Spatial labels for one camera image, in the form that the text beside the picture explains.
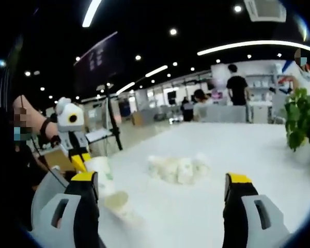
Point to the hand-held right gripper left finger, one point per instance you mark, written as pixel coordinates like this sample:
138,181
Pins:
75,222

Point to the curved ceiling light strip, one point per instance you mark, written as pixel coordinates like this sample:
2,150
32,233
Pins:
248,44

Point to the black display stand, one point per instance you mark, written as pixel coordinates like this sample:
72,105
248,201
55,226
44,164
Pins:
115,121

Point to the brown cardboard box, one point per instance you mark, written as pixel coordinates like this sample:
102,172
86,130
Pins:
138,118

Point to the light grey chair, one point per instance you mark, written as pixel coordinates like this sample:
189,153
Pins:
45,186

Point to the ceiling air vent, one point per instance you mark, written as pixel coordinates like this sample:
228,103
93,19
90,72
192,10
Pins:
266,10

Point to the straight ceiling light strip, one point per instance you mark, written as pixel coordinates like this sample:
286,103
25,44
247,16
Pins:
91,14

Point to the green print paper cup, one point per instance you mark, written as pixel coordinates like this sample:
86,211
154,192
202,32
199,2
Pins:
100,173

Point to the dark display screen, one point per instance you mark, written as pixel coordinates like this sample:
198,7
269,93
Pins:
100,59

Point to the green potted plant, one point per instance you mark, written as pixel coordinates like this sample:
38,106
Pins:
302,116

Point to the operator in striped apron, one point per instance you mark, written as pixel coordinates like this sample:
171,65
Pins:
7,168

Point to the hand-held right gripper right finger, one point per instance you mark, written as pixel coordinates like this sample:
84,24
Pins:
250,224

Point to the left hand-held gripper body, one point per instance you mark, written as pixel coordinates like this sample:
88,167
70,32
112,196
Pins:
67,121

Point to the person's left hand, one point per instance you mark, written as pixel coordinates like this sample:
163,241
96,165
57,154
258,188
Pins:
56,142

